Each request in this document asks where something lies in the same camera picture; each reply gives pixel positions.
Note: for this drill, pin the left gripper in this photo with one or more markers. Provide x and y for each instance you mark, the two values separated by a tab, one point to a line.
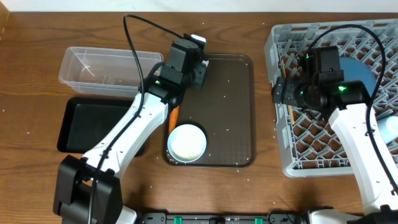
198	79

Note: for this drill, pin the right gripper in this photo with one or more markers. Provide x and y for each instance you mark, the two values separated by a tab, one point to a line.
285	86

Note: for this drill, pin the large blue bowl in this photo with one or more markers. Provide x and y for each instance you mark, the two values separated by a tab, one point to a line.
355	70

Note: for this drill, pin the blue-inside white cup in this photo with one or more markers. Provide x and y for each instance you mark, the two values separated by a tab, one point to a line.
388	128

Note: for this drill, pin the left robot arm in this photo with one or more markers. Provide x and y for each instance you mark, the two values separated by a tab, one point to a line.
88	189

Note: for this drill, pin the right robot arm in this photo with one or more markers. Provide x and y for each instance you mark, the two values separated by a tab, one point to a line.
345	104

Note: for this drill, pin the grey dishwasher rack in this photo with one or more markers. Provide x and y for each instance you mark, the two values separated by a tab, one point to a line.
308	147

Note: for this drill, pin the brown serving tray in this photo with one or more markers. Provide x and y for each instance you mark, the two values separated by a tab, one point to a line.
224	110

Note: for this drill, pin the orange carrot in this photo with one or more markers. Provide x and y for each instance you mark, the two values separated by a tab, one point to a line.
173	118

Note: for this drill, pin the light blue rice bowl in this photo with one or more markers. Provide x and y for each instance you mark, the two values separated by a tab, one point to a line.
187	143

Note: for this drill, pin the clear plastic bin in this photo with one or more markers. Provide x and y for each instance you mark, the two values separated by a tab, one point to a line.
100	71

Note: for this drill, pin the black plastic tray bin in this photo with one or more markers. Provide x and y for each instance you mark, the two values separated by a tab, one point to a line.
87	121

